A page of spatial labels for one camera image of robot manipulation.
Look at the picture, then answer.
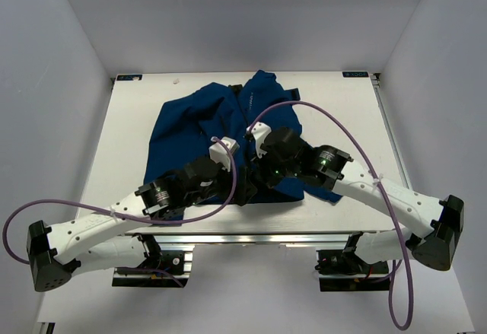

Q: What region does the purple cable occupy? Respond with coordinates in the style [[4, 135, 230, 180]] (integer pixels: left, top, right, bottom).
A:
[[1, 135, 240, 288], [244, 100, 415, 330]]

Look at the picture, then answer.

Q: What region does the left blue corner label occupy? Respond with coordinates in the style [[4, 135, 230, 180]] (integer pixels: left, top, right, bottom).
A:
[[116, 74, 142, 81]]

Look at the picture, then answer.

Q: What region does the wrist white camera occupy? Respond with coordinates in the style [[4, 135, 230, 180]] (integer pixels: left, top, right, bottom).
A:
[[208, 136, 240, 172], [246, 122, 272, 158]]

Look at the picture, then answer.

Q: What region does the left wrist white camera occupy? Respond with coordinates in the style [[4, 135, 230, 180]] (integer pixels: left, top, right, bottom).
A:
[[208, 136, 240, 172]]

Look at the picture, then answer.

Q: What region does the aluminium front rail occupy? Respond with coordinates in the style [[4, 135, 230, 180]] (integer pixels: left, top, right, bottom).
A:
[[125, 231, 350, 245]]

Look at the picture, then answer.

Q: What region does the white front panel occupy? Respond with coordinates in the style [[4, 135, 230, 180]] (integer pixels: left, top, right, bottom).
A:
[[36, 243, 476, 334]]

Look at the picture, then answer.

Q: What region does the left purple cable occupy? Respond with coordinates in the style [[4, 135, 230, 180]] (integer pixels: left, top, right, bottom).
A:
[[1, 135, 240, 288]]

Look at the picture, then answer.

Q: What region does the right blue corner label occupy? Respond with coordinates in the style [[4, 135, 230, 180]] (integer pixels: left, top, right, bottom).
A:
[[342, 71, 369, 78]]

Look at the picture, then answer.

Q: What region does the blue and black jacket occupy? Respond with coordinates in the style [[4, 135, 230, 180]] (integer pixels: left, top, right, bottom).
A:
[[142, 68, 343, 224]]

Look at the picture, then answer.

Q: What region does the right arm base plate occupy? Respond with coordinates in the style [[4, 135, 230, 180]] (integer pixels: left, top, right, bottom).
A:
[[314, 243, 390, 292]]

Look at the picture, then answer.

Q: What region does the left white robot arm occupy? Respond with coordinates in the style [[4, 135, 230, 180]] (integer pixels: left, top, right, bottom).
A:
[[27, 156, 257, 292]]

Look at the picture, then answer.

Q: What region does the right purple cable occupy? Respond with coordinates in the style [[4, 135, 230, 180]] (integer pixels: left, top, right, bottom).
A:
[[244, 100, 415, 330]]

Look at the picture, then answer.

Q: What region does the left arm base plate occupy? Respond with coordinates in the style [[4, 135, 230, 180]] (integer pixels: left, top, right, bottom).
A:
[[112, 234, 193, 288]]

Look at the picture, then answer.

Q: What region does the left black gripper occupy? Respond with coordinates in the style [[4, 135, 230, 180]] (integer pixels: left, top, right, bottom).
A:
[[186, 156, 256, 207]]

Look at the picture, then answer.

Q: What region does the blue corner label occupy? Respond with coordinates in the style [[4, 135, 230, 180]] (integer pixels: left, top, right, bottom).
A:
[[116, 74, 142, 81], [342, 71, 369, 78]]

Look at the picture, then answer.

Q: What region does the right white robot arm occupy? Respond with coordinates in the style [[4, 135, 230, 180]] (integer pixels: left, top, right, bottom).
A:
[[247, 122, 464, 275]]

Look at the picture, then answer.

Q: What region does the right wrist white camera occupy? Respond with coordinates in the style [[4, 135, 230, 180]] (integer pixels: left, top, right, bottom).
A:
[[246, 122, 272, 158]]

